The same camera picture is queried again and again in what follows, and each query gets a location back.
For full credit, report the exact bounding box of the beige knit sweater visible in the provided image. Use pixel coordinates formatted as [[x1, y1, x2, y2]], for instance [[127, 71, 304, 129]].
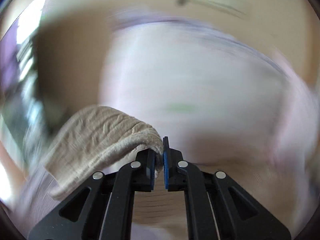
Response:
[[43, 106, 164, 200]]

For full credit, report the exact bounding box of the white floral pillow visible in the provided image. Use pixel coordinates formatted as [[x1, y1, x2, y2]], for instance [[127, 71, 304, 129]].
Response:
[[99, 15, 319, 168]]

